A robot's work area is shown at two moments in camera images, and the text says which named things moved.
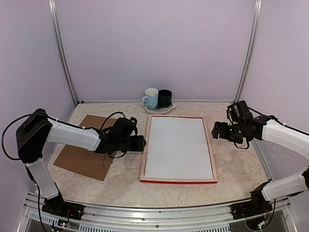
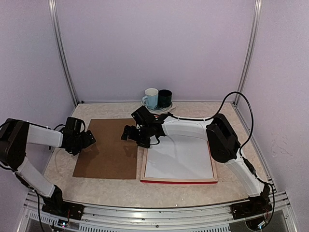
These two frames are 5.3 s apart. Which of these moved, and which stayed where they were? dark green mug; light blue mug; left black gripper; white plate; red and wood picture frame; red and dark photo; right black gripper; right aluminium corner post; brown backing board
Moved: left black gripper; right black gripper; brown backing board
Stayed: white plate; right aluminium corner post; red and dark photo; light blue mug; red and wood picture frame; dark green mug
